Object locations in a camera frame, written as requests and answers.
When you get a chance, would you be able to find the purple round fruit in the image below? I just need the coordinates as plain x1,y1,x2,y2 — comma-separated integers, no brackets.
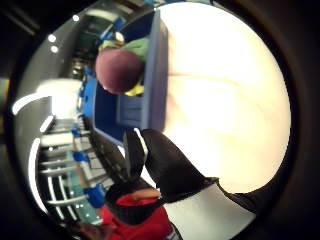
94,48,145,95

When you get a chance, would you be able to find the green soft toy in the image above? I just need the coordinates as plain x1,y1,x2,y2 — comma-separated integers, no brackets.
99,37,151,64

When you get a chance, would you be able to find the blue chair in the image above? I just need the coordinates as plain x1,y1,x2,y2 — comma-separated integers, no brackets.
83,183,107,209
78,75,98,118

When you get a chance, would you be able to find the yellow fruit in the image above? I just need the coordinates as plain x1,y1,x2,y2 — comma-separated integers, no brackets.
124,82,146,98

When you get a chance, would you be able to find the blue plastic crate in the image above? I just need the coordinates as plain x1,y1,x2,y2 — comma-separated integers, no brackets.
92,11,170,148

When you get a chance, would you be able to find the the person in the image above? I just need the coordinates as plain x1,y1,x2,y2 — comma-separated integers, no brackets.
70,179,184,240

